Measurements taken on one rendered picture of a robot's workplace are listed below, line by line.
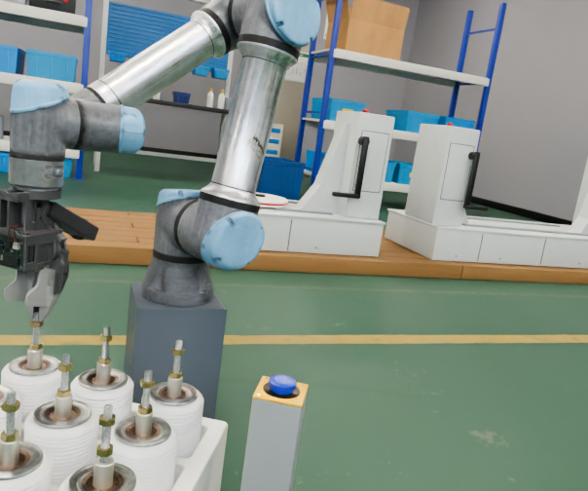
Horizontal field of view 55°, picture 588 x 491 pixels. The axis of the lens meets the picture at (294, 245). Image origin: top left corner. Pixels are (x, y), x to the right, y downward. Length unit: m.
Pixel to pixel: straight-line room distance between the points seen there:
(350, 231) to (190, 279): 1.82
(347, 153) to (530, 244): 1.24
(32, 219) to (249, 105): 0.42
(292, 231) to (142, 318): 1.72
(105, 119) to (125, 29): 5.67
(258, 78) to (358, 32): 4.81
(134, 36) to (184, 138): 2.82
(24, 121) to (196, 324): 0.52
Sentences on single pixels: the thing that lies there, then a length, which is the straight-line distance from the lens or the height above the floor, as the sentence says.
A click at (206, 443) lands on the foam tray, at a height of 0.18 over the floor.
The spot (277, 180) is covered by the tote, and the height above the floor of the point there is 0.19.
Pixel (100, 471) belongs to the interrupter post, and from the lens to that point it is 0.73.
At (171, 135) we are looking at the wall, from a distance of 9.02.
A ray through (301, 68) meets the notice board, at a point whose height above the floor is 1.37.
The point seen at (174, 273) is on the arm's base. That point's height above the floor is 0.36.
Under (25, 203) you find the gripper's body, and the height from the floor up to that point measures 0.52.
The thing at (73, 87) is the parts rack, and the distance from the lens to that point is 5.19.
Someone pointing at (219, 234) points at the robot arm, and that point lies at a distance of 1.01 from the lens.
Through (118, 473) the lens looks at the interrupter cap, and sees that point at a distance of 0.76.
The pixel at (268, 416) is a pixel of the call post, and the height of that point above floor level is 0.29.
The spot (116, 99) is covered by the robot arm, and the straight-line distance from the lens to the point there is 1.07.
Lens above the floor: 0.68
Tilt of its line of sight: 12 degrees down
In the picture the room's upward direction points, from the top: 8 degrees clockwise
